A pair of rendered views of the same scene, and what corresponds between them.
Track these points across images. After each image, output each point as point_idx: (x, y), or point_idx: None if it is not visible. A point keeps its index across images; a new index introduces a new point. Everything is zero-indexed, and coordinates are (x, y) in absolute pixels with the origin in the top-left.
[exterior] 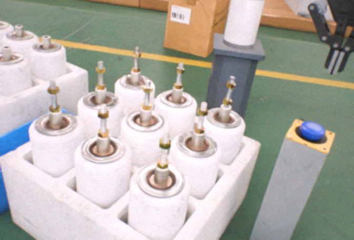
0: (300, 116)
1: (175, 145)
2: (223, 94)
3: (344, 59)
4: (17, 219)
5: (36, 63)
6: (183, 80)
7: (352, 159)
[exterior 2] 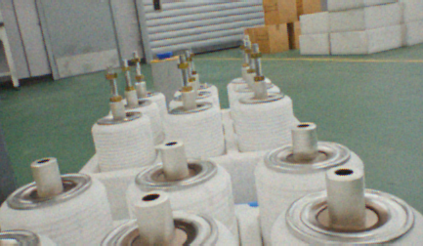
0: None
1: (207, 89)
2: (11, 168)
3: None
4: None
5: (109, 211)
6: None
7: (27, 180)
